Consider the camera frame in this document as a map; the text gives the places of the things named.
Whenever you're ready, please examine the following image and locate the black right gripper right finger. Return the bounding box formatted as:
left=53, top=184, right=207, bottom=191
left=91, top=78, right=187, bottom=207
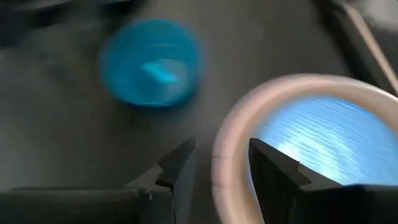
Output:
left=248, top=138, right=398, bottom=224

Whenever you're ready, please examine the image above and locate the small blue bowl pink rim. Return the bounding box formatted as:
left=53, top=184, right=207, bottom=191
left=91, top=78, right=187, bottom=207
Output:
left=210, top=73, right=398, bottom=224

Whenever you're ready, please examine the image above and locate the black metal table frame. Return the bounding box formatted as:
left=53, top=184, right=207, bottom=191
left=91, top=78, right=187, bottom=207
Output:
left=312, top=0, right=398, bottom=96

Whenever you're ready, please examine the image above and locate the small teal bowl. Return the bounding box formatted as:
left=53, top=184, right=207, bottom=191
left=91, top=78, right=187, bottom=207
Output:
left=98, top=17, right=203, bottom=108

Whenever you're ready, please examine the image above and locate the black table mat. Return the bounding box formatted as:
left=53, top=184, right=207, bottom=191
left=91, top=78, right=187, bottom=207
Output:
left=0, top=0, right=374, bottom=224

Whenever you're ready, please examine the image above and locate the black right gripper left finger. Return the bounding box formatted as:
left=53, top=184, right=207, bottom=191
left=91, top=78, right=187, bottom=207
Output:
left=0, top=138, right=196, bottom=224

